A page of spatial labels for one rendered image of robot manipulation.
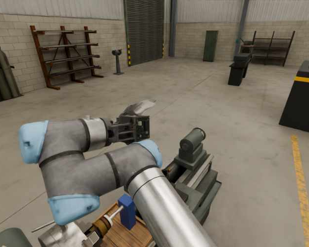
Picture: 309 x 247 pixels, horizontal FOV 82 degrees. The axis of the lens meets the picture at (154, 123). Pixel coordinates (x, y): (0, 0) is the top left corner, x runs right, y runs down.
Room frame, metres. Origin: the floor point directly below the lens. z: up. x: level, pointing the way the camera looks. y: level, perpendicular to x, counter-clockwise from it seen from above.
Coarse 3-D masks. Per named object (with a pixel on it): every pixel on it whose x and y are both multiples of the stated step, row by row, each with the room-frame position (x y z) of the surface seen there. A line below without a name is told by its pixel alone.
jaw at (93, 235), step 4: (96, 228) 0.53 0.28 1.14; (92, 232) 0.49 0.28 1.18; (96, 232) 0.50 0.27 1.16; (100, 232) 0.52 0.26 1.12; (88, 236) 0.47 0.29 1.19; (92, 236) 0.46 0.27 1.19; (96, 236) 0.47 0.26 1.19; (88, 240) 0.44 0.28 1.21; (92, 240) 0.45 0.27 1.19; (96, 240) 0.45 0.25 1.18; (84, 244) 0.42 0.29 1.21; (88, 244) 0.43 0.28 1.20; (92, 244) 0.44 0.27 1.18
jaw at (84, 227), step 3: (75, 222) 0.58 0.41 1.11; (81, 222) 0.58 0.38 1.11; (78, 225) 0.56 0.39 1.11; (81, 225) 0.57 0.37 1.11; (84, 225) 0.57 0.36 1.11; (87, 225) 0.57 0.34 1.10; (90, 225) 0.57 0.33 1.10; (81, 228) 0.55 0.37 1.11; (84, 228) 0.55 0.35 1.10; (87, 228) 0.55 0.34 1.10; (90, 228) 0.56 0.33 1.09; (84, 231) 0.54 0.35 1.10; (87, 231) 0.55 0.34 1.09
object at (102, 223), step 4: (100, 220) 0.59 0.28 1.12; (104, 220) 0.59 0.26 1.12; (92, 224) 0.57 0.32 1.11; (96, 224) 0.56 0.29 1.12; (100, 224) 0.56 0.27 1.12; (104, 224) 0.57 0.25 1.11; (108, 224) 0.58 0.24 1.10; (92, 228) 0.55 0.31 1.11; (100, 228) 0.55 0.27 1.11; (104, 228) 0.55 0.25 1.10; (108, 228) 0.57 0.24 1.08; (104, 232) 0.54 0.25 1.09; (100, 236) 0.53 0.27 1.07
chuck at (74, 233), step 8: (56, 224) 0.51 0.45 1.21; (72, 224) 0.49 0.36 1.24; (48, 232) 0.47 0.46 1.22; (56, 232) 0.46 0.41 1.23; (72, 232) 0.45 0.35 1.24; (80, 232) 0.46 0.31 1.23; (56, 240) 0.42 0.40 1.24; (64, 240) 0.42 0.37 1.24; (72, 240) 0.43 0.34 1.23; (80, 240) 0.43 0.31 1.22
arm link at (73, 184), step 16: (48, 160) 0.24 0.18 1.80; (64, 160) 0.24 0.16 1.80; (80, 160) 0.26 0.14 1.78; (96, 160) 0.26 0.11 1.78; (48, 176) 0.22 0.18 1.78; (64, 176) 0.22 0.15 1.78; (80, 176) 0.23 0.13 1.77; (96, 176) 0.23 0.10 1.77; (112, 176) 0.24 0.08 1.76; (48, 192) 0.21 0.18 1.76; (64, 192) 0.20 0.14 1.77; (80, 192) 0.21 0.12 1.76; (96, 192) 0.22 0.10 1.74; (64, 208) 0.19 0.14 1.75; (80, 208) 0.19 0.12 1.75; (96, 208) 0.20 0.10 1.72; (64, 224) 0.18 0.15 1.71
